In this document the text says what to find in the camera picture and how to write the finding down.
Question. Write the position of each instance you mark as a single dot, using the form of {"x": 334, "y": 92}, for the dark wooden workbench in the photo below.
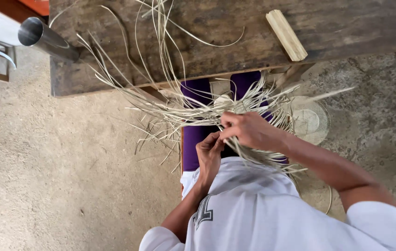
{"x": 219, "y": 41}

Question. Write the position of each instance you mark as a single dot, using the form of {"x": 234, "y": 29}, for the shiny metal tube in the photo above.
{"x": 50, "y": 40}

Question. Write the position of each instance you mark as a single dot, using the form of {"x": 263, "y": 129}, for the thin straw strand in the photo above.
{"x": 329, "y": 200}

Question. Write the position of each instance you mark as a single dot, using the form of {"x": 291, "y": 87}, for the long curved loose straw strip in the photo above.
{"x": 215, "y": 44}

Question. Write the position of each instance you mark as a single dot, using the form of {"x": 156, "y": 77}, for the person's right hand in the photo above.
{"x": 257, "y": 134}

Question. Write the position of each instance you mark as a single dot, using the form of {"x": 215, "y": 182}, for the person's left hand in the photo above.
{"x": 207, "y": 164}

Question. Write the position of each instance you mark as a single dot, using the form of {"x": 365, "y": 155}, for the person's white shirt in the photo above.
{"x": 271, "y": 216}

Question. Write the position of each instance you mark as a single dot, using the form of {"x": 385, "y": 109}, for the pale wooden block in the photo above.
{"x": 286, "y": 35}

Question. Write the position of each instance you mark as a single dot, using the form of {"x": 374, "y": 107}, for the person's purple trousers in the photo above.
{"x": 193, "y": 139}

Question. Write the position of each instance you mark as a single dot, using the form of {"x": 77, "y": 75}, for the unfinished woven straw piece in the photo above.
{"x": 184, "y": 113}

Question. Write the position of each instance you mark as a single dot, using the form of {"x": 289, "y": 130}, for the round woven straw hat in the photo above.
{"x": 309, "y": 120}

